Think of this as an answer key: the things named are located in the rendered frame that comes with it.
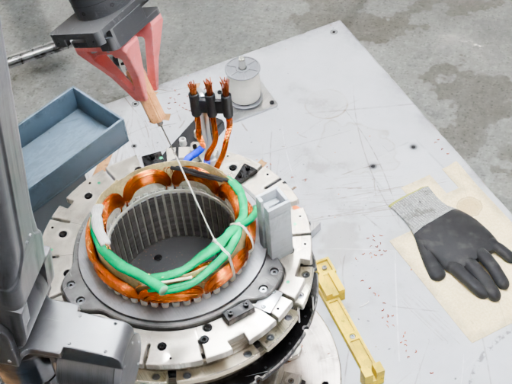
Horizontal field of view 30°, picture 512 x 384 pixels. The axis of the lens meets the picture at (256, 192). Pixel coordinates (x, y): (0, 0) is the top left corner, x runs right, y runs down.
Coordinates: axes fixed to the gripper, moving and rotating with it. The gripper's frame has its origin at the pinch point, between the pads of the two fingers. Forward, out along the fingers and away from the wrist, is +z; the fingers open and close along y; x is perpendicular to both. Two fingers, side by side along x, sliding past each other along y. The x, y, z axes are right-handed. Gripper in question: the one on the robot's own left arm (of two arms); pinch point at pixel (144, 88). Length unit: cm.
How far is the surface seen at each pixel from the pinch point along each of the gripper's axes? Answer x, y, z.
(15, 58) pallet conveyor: 164, 103, 57
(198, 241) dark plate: 12.4, 8.4, 28.5
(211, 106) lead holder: 4.9, 12.4, 10.6
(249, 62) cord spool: 37, 58, 33
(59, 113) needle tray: 38.8, 17.7, 16.0
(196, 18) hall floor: 142, 159, 77
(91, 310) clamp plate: 11.3, -10.8, 22.0
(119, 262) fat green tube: 7.2, -7.4, 17.3
